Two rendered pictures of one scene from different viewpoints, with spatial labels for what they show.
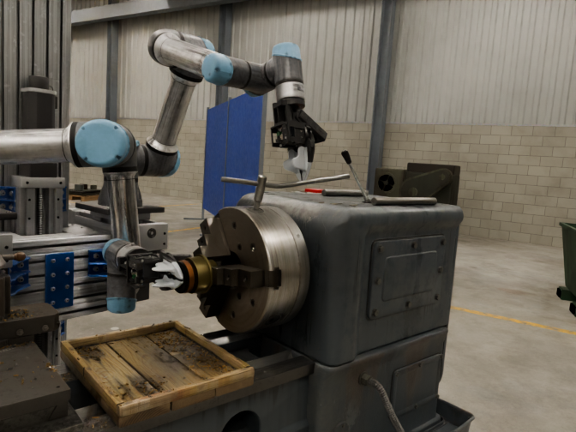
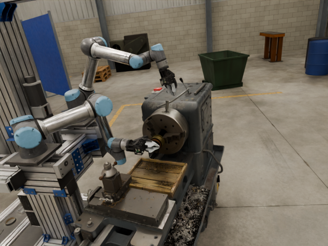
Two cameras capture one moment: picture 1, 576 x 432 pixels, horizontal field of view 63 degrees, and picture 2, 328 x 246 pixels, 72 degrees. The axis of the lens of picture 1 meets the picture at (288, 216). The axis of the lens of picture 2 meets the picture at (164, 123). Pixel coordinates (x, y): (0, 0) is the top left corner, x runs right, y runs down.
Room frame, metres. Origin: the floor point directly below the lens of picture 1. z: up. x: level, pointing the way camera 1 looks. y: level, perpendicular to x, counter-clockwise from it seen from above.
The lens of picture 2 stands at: (-0.14, 0.69, 1.78)
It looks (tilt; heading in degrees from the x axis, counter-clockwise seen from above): 23 degrees down; 336
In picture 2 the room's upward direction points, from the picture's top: 7 degrees counter-clockwise
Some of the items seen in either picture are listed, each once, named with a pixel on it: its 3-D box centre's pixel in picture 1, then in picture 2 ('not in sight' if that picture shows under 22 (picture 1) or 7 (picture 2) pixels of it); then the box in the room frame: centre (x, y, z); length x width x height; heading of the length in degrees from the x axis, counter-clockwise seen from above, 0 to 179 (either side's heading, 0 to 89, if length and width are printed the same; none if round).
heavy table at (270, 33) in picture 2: not in sight; (270, 46); (6.49, -7.29, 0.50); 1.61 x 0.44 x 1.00; 149
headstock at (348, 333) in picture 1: (346, 260); (180, 112); (1.47, -0.19, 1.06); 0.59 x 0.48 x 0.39; 131
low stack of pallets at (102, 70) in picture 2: not in sight; (97, 73); (9.43, -0.89, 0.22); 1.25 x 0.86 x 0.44; 152
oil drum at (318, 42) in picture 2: not in sight; (319, 57); (3.77, -6.00, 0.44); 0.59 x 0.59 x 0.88
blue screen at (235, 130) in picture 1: (226, 167); (34, 61); (8.07, 1.10, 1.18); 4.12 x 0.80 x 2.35; 20
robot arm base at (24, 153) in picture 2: not in sight; (31, 144); (1.30, 0.92, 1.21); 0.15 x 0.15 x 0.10
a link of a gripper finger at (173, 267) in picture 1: (165, 269); (151, 145); (1.04, 0.27, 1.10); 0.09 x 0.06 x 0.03; 41
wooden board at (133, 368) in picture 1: (153, 362); (154, 174); (1.02, 0.28, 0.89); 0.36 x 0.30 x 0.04; 41
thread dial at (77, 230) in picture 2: not in sight; (79, 236); (0.84, 0.79, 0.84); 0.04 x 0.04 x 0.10; 41
